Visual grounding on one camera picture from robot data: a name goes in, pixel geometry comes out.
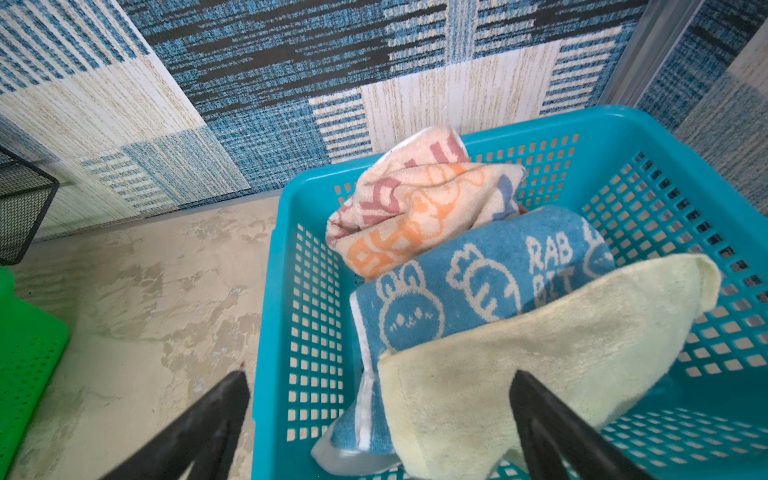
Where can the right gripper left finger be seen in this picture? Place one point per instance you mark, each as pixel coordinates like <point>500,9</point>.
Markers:
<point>200,443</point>

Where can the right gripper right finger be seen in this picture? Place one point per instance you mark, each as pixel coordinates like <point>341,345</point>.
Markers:
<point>555,439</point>

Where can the pale yellow teal towel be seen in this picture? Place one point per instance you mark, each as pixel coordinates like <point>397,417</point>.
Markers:
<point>599,349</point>

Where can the blue rabbit print towel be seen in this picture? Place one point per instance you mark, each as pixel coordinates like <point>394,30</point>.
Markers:
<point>487,274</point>

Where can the teal plastic basket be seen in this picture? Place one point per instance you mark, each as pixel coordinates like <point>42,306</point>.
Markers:
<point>648,195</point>

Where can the green plastic basket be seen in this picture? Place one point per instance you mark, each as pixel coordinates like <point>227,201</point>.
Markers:
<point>32,342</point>

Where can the pink orange print towel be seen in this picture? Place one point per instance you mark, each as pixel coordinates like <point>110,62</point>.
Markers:
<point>422,193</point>

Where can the black wire shelf rack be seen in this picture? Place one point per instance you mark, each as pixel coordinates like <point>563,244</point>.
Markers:
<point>27,193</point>

